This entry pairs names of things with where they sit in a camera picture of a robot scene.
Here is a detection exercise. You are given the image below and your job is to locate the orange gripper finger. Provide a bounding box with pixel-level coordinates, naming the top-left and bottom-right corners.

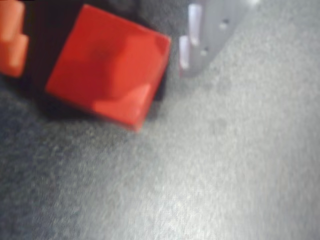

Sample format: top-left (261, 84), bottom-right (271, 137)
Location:
top-left (0, 0), bottom-right (30, 78)

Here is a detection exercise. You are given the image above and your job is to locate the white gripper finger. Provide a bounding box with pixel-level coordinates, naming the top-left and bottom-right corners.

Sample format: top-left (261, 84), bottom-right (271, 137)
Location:
top-left (178, 0), bottom-right (261, 79)

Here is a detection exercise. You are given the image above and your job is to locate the red cube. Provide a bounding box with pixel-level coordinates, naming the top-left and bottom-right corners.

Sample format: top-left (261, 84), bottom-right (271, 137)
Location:
top-left (44, 3), bottom-right (172, 133)

